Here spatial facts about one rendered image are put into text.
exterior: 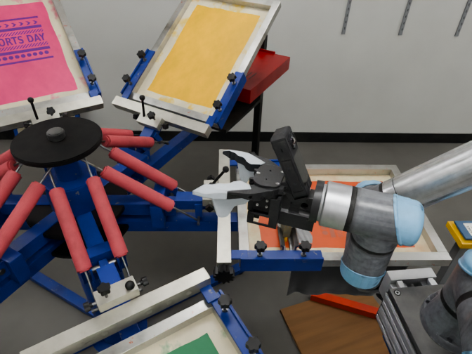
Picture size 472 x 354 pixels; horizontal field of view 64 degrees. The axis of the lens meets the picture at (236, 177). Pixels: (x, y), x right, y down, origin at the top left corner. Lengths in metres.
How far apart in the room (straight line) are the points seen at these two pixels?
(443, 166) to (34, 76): 2.01
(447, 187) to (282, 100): 2.96
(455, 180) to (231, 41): 1.63
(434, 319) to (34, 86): 2.02
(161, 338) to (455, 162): 0.95
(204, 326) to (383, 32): 2.88
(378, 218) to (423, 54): 3.23
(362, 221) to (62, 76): 1.93
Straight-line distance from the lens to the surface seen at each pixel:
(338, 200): 0.60
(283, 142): 0.57
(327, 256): 1.45
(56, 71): 2.31
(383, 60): 3.66
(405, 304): 1.06
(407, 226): 0.62
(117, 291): 1.25
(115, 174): 1.44
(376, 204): 0.61
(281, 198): 0.61
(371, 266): 0.68
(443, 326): 1.00
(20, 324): 2.67
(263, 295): 2.50
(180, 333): 1.28
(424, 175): 0.73
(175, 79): 2.10
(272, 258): 1.38
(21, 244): 1.57
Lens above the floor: 2.07
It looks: 39 degrees down
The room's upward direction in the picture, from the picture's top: 2 degrees clockwise
